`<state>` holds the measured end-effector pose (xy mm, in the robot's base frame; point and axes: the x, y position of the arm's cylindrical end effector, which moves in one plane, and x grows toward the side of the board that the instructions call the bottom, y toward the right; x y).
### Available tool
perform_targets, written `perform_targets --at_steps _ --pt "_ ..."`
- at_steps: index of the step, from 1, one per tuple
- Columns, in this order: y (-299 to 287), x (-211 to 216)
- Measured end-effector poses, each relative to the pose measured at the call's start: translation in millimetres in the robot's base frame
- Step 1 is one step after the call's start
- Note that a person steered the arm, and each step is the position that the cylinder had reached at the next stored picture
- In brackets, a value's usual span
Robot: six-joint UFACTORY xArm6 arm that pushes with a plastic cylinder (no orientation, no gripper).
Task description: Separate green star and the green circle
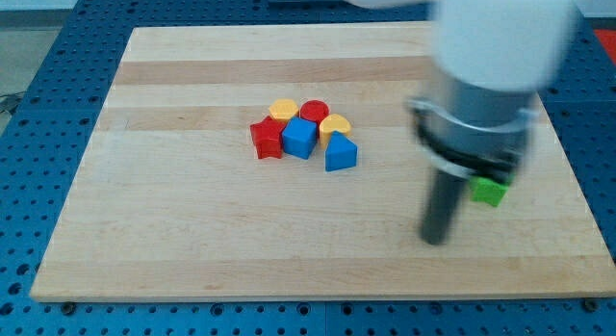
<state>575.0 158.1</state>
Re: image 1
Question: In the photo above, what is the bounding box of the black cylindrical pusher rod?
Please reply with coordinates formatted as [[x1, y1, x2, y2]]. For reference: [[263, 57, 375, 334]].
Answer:
[[420, 169, 468, 246]]

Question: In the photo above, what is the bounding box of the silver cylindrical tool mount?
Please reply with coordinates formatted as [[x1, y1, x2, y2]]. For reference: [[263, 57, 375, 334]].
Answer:
[[407, 68, 536, 184]]

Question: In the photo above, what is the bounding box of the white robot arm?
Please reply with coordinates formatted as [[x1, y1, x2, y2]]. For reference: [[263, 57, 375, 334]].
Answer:
[[345, 0, 577, 245]]

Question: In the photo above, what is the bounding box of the green star block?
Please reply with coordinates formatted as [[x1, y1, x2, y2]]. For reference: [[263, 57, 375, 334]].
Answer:
[[470, 176, 509, 207]]

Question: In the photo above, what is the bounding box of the red star block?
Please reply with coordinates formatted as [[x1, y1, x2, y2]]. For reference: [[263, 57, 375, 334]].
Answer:
[[249, 116, 286, 159]]

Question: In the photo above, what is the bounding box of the blue triangle block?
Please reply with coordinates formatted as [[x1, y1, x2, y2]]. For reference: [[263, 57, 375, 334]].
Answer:
[[325, 131, 358, 171]]

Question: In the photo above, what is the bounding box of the yellow heart block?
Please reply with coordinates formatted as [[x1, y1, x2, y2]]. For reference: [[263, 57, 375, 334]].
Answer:
[[319, 114, 352, 149]]

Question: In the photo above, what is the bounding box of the red cylinder block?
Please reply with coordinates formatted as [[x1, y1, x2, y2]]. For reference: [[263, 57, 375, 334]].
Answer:
[[299, 99, 330, 125]]

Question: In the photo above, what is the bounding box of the blue cube block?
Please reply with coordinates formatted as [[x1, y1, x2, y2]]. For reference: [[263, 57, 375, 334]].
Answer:
[[282, 117, 317, 160]]

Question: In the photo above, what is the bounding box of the yellow hexagon block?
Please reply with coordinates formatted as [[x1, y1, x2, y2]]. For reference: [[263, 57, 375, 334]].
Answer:
[[269, 98, 299, 123]]

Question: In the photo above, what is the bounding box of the wooden board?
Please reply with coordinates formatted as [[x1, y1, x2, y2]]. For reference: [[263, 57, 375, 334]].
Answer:
[[31, 22, 615, 302]]

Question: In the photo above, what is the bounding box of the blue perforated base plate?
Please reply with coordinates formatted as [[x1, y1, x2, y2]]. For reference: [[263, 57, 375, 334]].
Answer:
[[1, 0, 615, 335]]

